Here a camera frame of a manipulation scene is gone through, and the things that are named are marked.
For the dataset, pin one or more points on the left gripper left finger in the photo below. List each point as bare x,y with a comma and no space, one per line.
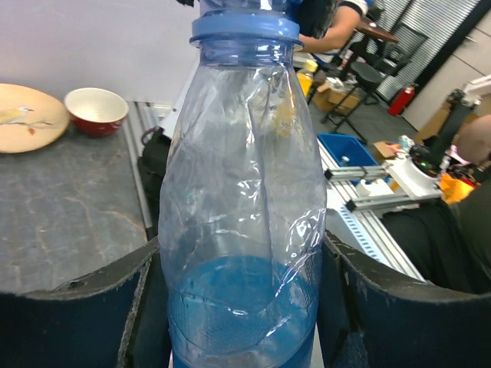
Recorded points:
112,317

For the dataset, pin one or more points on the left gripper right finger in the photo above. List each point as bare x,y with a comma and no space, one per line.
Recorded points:
404,322

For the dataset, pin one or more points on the clear bottle blue cap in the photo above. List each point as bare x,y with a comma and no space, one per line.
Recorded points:
243,199

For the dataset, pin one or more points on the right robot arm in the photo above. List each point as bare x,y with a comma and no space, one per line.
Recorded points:
152,168

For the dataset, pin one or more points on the seated person black clothes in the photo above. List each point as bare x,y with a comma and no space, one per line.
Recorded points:
449,244

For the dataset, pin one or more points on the blue plastic bin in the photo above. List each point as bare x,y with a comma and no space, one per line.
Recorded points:
346,150

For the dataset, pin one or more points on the red white bowl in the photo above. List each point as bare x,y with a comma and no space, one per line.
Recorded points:
95,111

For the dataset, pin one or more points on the red fire extinguisher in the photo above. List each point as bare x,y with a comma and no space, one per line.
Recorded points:
401,101

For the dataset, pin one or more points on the beige bird plate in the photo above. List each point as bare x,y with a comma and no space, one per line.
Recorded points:
30,119

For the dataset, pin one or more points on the background person at desk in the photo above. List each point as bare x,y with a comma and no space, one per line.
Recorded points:
346,18

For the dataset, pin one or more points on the white slotted cable duct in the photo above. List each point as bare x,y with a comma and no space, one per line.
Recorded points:
353,233

